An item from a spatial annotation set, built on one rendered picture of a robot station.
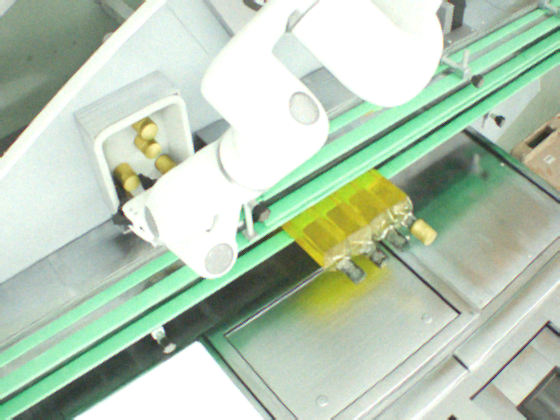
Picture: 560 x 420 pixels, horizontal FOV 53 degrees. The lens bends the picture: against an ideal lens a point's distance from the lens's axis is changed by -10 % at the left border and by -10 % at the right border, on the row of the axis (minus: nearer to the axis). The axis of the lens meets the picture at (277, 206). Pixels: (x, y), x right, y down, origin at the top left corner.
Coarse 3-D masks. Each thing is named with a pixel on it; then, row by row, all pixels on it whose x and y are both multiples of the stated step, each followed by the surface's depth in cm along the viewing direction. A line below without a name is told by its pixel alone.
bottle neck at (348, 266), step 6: (348, 258) 115; (342, 264) 114; (348, 264) 114; (354, 264) 114; (342, 270) 114; (348, 270) 113; (354, 270) 113; (360, 270) 113; (348, 276) 114; (354, 276) 112; (360, 276) 112; (366, 276) 114; (354, 282) 113; (360, 282) 114
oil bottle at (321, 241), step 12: (300, 216) 120; (312, 216) 120; (288, 228) 122; (300, 228) 118; (312, 228) 118; (324, 228) 118; (300, 240) 120; (312, 240) 116; (324, 240) 116; (336, 240) 116; (312, 252) 118; (324, 252) 114; (336, 252) 114; (348, 252) 115; (324, 264) 117; (336, 264) 115
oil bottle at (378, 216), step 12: (336, 192) 124; (348, 192) 123; (360, 192) 123; (348, 204) 122; (360, 204) 121; (372, 204) 121; (360, 216) 120; (372, 216) 119; (384, 216) 119; (372, 228) 119; (384, 228) 119
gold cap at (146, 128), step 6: (138, 120) 103; (144, 120) 102; (150, 120) 103; (132, 126) 104; (138, 126) 102; (144, 126) 101; (150, 126) 102; (156, 126) 103; (138, 132) 103; (144, 132) 102; (150, 132) 103; (156, 132) 104; (144, 138) 103; (150, 138) 104
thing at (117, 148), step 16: (176, 96) 99; (144, 112) 96; (160, 112) 107; (176, 112) 102; (112, 128) 93; (128, 128) 105; (160, 128) 110; (176, 128) 106; (96, 144) 93; (112, 144) 105; (128, 144) 107; (160, 144) 112; (176, 144) 110; (112, 160) 107; (128, 160) 109; (144, 160) 112; (176, 160) 115; (112, 176) 109; (160, 176) 115; (112, 192) 102
